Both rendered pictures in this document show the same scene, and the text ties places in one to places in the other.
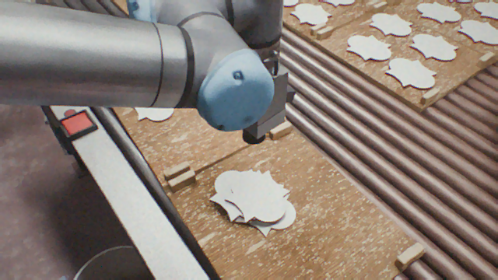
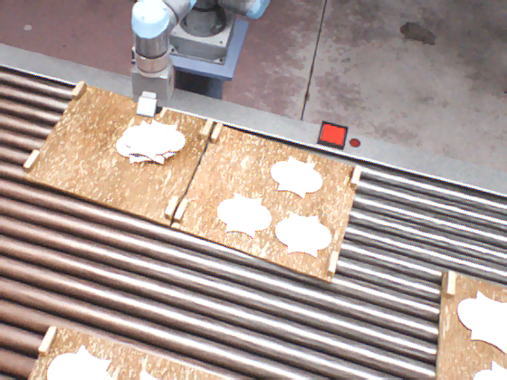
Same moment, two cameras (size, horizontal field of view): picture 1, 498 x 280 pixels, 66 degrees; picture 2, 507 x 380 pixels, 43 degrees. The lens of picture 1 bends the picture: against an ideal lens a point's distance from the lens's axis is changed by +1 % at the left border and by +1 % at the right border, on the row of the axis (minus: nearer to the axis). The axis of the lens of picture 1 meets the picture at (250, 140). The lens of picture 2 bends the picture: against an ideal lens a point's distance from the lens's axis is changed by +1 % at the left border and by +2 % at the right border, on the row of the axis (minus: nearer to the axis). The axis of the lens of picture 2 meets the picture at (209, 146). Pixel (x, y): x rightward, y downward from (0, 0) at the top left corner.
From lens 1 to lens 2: 1.58 m
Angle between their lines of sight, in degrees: 74
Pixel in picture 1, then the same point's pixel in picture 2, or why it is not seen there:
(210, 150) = (213, 166)
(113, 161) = (274, 128)
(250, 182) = (158, 144)
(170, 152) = (238, 147)
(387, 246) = (48, 166)
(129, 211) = (226, 108)
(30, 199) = not seen: hidden behind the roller
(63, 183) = not seen: hidden behind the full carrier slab
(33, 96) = not seen: outside the picture
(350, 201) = (84, 183)
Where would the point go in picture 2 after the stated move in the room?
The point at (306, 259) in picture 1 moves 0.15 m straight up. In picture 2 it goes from (96, 132) to (90, 96)
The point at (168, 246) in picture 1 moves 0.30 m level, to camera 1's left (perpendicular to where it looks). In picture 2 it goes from (184, 104) to (263, 62)
